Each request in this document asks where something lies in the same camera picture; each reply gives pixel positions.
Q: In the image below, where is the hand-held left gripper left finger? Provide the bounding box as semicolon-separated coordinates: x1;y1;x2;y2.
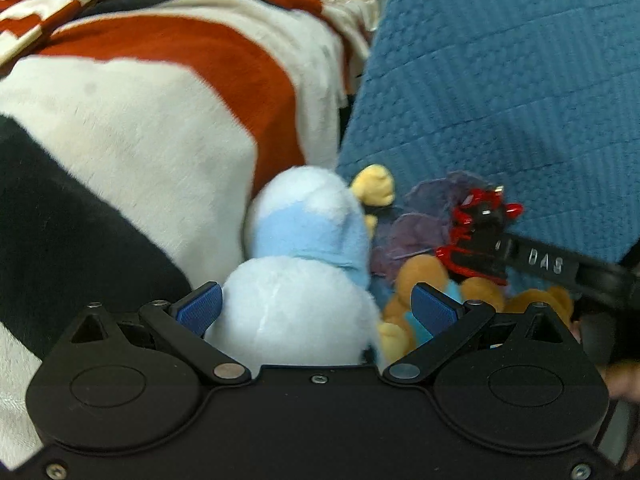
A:
47;282;253;387

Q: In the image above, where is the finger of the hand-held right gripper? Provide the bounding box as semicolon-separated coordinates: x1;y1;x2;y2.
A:
500;237;585;290

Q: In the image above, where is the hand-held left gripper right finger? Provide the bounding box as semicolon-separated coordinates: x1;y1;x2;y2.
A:
381;282;585;387

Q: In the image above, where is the purple ribbon hair bow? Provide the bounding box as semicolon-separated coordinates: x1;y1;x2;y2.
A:
370;171;501;281

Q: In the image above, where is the blue white penguin plush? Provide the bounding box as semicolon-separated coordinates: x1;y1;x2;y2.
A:
205;164;412;366

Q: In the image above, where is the person's right hand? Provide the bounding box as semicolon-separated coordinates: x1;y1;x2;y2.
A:
601;362;640;402

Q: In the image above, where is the brown bear plush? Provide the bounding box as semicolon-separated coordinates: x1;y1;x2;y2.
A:
382;254;576;357

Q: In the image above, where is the blue quilted pillow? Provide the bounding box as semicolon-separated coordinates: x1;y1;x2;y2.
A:
335;0;640;281

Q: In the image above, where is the red white black fleece blanket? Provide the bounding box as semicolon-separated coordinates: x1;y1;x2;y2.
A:
0;0;382;472

